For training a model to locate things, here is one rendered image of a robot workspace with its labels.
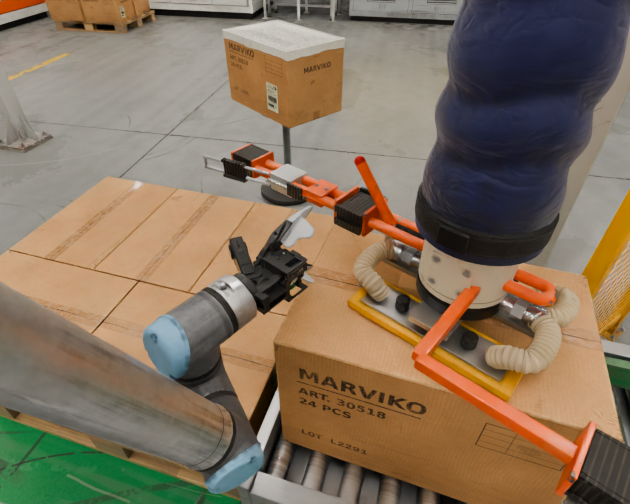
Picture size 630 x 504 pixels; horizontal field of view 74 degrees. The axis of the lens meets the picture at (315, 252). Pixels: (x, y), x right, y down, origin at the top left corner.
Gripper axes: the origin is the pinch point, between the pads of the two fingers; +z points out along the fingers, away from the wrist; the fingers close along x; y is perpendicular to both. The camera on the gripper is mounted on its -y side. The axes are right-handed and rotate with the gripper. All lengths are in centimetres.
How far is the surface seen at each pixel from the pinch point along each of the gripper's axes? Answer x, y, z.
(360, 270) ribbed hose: -5.3, 10.8, 3.2
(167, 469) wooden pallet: -106, -38, -35
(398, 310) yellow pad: -10.1, 20.5, 3.1
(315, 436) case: -45.3, 13.5, -13.6
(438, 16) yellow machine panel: -96, -307, 665
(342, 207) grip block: 2.4, 1.0, 9.4
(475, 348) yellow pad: -10.3, 35.9, 4.6
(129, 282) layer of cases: -54, -77, -12
